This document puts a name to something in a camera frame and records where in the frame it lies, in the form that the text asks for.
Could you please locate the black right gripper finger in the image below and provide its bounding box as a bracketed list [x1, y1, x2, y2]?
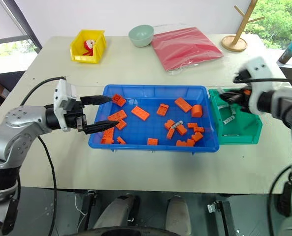
[219, 89, 242, 98]
[222, 96, 240, 106]

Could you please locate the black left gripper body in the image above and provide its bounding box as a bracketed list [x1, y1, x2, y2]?
[64, 99, 88, 131]

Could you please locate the orange flat toy plate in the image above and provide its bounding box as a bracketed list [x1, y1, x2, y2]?
[107, 109, 128, 123]
[131, 106, 151, 121]

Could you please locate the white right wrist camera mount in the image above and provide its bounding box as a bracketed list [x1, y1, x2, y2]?
[241, 57, 276, 116]

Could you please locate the pale green bowl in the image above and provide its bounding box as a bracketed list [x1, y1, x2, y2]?
[128, 24, 155, 48]

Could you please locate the blue plastic bin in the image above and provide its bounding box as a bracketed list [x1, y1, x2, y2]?
[88, 85, 221, 151]

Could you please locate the white floor cable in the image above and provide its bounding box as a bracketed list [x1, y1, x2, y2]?
[75, 193, 88, 230]

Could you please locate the red and white toy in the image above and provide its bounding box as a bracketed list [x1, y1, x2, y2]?
[83, 39, 97, 57]

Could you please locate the teal water bottle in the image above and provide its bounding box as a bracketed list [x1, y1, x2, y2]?
[278, 34, 292, 64]

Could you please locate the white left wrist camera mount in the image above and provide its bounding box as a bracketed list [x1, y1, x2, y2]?
[53, 78, 77, 133]

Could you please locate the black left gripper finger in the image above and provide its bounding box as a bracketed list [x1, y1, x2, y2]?
[83, 120, 120, 135]
[80, 95, 112, 107]

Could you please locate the wooden mug tree stand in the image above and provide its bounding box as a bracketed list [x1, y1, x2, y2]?
[221, 0, 266, 53]

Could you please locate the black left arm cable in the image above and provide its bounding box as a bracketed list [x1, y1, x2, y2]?
[20, 77, 67, 236]

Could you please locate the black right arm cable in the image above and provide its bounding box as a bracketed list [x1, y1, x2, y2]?
[232, 68, 288, 85]
[267, 164, 292, 236]

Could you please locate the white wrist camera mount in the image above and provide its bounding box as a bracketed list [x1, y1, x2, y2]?
[53, 78, 77, 133]
[241, 57, 276, 116]

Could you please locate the orange long toy brick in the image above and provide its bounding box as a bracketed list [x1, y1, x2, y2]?
[101, 126, 115, 145]
[174, 97, 193, 114]

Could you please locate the green plastic bin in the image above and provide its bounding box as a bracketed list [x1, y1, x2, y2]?
[208, 88, 263, 146]

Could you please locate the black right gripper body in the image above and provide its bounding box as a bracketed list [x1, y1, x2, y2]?
[234, 88, 254, 113]

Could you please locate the yellow plastic bin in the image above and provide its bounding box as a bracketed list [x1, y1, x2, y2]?
[69, 29, 107, 64]

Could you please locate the orange cylinder toy block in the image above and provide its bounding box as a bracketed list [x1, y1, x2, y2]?
[191, 104, 203, 118]

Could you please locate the red plastic bag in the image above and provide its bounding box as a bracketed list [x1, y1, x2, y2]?
[150, 23, 225, 73]

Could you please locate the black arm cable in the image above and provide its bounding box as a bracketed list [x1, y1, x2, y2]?
[232, 68, 288, 85]
[20, 77, 67, 236]
[267, 164, 292, 236]

